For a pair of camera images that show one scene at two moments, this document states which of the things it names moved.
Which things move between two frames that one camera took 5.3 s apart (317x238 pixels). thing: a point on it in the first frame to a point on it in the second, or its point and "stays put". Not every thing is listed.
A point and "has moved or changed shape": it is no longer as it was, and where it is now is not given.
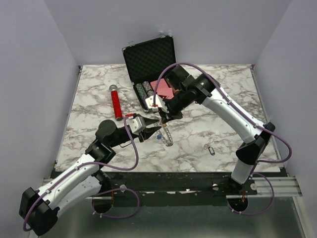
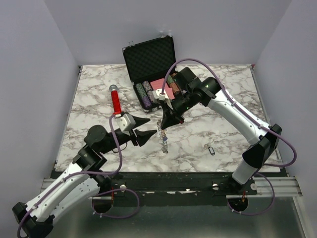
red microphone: [116, 103] stays put
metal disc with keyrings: [164, 134] has moved or changed shape
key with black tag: [210, 148] stays put
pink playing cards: [163, 89] stays put
